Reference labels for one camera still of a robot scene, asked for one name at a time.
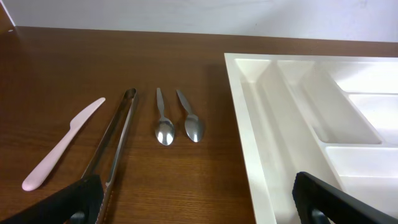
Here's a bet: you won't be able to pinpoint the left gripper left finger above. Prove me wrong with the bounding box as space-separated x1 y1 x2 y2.
1 174 104 223

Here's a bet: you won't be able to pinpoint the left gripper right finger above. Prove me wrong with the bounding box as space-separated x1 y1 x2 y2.
292 172 397 224

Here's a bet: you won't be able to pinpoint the pink plastic knife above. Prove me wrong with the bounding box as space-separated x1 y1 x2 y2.
22 97 106 191

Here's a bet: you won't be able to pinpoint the long metal tongs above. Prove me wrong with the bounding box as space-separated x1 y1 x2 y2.
70 88 138 223

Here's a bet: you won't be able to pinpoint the white plastic cutlery tray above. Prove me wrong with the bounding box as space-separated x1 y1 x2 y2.
224 53 397 223

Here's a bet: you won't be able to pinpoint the small metal teaspoon left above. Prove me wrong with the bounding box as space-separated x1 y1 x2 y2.
155 88 175 146

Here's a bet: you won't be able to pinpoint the small metal teaspoon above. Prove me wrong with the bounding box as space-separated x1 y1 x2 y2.
155 88 175 146
176 90 204 142

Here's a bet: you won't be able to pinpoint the small metal teaspoon right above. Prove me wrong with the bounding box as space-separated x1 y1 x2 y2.
176 90 204 142

